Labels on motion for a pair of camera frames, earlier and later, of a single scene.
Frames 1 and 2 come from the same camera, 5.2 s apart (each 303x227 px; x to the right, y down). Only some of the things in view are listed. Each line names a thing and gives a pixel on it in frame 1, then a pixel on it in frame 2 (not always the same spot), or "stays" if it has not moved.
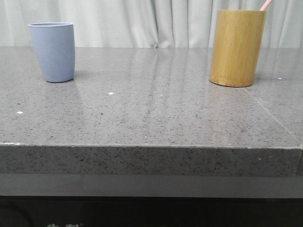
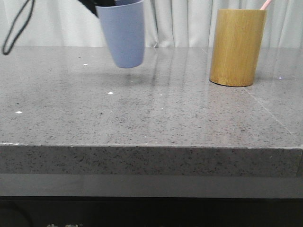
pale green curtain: (147, 23) stays
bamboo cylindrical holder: (236, 46) stays
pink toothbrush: (265, 5) stays
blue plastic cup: (54, 44) -> (123, 25)
